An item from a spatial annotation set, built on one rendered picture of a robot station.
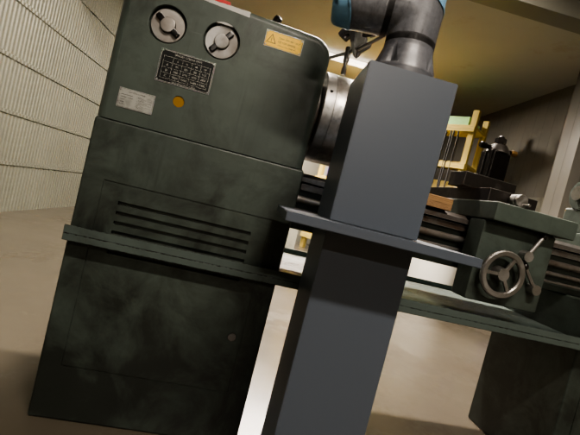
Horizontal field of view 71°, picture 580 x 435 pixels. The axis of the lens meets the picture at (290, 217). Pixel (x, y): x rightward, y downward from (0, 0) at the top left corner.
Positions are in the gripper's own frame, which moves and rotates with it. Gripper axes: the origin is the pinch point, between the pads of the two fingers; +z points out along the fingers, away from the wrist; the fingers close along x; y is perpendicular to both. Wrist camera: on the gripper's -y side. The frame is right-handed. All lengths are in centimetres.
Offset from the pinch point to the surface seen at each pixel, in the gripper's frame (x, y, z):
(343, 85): -10.5, 6.5, 19.6
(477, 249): 31, 41, 63
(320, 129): -12.7, 2.6, 36.2
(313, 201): -8, 2, 59
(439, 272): 277, -75, 38
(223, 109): -44, -7, 43
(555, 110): 475, -32, -224
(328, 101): -14.6, 5.3, 27.6
